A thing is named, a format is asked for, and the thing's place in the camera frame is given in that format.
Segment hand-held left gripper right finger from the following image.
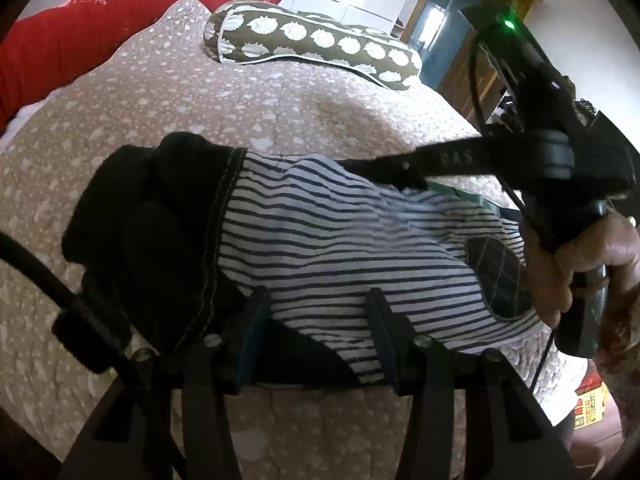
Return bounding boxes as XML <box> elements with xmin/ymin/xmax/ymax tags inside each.
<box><xmin>365</xmin><ymin>287</ymin><xmax>576</xmax><ymax>480</ymax></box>

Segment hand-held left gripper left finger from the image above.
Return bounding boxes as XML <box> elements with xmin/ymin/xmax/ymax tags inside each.
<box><xmin>60</xmin><ymin>287</ymin><xmax>273</xmax><ymax>480</ymax></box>

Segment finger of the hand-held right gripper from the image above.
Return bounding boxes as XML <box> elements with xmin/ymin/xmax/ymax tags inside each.
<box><xmin>340</xmin><ymin>135</ymin><xmax>543</xmax><ymax>192</ymax></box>

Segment striped pants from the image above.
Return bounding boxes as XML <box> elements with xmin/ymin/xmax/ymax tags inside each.
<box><xmin>210</xmin><ymin>152</ymin><xmax>556</xmax><ymax>386</ymax></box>

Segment black garment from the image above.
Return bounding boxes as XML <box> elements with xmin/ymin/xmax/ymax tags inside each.
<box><xmin>61</xmin><ymin>131</ymin><xmax>366</xmax><ymax>391</ymax></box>

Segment person's right forearm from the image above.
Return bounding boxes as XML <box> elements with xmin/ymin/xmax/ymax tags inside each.
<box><xmin>592</xmin><ymin>305</ymin><xmax>640</xmax><ymax>441</ymax></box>

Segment person's right hand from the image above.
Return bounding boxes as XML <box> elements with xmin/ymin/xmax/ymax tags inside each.
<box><xmin>520</xmin><ymin>210</ymin><xmax>640</xmax><ymax>330</ymax></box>

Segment wooden door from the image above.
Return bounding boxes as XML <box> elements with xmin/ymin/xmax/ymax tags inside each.
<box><xmin>400</xmin><ymin>0</ymin><xmax>541</xmax><ymax>126</ymax></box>

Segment olive white-spotted pillow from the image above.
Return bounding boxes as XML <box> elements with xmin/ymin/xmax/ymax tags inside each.
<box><xmin>201</xmin><ymin>1</ymin><xmax>423</xmax><ymax>92</ymax></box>

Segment colourful printed box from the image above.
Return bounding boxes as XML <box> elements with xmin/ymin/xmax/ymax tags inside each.
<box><xmin>572</xmin><ymin>372</ymin><xmax>608</xmax><ymax>431</ymax></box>

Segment beige spotted quilt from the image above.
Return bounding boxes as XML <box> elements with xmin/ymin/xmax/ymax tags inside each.
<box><xmin>0</xmin><ymin>0</ymin><xmax>591</xmax><ymax>480</ymax></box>

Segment red bolster pillow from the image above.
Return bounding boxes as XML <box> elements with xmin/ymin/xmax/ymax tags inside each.
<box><xmin>0</xmin><ymin>0</ymin><xmax>288</xmax><ymax>131</ymax></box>

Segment thin black cable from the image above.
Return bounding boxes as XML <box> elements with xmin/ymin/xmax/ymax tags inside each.
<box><xmin>467</xmin><ymin>30</ymin><xmax>558</xmax><ymax>396</ymax></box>

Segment black cable with strap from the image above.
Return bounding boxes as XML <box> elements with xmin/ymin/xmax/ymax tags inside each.
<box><xmin>0</xmin><ymin>232</ymin><xmax>186</xmax><ymax>480</ymax></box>

